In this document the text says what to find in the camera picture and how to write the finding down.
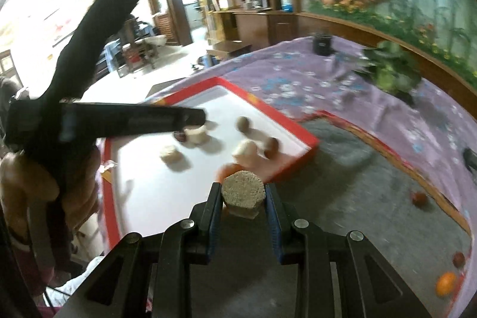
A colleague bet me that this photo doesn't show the hexagonal beige root piece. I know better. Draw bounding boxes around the hexagonal beige root piece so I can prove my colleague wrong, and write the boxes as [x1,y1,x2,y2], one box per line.
[232,139,259,169]

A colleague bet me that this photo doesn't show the left hand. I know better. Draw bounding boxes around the left hand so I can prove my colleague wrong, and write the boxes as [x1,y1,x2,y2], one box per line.
[1,147,101,297]

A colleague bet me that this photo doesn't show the red white tray box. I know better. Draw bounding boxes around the red white tray box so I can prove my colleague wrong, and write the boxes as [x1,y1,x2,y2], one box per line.
[102,77,318,248]

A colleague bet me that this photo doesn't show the grey felt mat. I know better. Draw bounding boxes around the grey felt mat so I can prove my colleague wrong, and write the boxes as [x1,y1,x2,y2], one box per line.
[186,114,472,318]

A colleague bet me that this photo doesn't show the orange in tray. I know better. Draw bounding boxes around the orange in tray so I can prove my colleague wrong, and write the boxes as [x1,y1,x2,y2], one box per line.
[214,163,247,183]

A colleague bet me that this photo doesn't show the beige chunk tray left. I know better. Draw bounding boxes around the beige chunk tray left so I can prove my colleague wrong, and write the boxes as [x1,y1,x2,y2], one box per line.
[160,145,183,165]

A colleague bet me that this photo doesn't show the beige root chunk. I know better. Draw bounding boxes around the beige root chunk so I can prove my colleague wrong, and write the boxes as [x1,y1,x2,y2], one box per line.
[184,125,208,145]

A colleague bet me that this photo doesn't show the brown kiwi fruit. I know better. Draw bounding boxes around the brown kiwi fruit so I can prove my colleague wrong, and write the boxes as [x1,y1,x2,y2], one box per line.
[235,116,251,134]

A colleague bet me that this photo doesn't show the orange on grey mat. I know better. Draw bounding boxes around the orange on grey mat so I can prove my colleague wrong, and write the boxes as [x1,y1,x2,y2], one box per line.
[435,272,458,298]

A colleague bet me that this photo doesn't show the lone red jujube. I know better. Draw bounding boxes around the lone red jujube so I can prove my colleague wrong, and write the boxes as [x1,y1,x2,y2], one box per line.
[453,252,466,269]

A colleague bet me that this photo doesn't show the purple floral tablecloth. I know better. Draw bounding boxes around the purple floral tablecloth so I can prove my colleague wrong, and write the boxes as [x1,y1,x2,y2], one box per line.
[186,36,477,229]

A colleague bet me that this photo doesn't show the black car key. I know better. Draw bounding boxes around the black car key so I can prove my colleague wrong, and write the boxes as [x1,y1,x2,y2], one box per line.
[462,148,477,173]

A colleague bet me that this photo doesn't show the green leafy cabbage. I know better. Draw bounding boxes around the green leafy cabbage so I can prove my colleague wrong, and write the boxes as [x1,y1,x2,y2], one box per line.
[355,40,421,107]

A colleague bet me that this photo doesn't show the black round container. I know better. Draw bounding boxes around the black round container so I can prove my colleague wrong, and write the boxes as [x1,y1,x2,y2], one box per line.
[312,32,333,56]

